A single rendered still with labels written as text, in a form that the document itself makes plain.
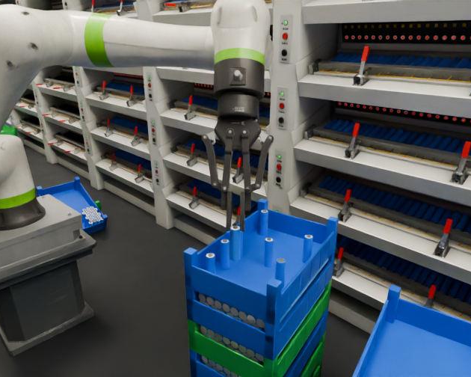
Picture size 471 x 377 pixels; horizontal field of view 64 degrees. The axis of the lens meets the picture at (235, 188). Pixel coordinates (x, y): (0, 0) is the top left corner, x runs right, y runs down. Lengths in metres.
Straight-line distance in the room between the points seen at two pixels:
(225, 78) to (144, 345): 0.85
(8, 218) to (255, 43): 0.84
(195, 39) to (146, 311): 0.89
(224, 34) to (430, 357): 0.68
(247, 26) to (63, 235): 0.80
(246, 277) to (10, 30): 0.64
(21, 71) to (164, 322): 0.84
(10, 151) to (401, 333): 1.03
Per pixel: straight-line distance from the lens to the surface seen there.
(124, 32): 0.91
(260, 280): 0.78
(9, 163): 1.17
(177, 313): 1.34
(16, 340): 1.36
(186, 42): 0.86
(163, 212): 1.82
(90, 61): 0.96
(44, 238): 1.19
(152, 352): 1.22
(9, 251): 1.18
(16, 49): 0.84
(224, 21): 0.71
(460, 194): 0.99
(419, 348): 0.83
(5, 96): 0.91
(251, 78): 0.67
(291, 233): 0.94
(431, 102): 0.96
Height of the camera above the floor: 0.86
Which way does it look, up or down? 22 degrees down
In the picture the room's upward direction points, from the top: straight up
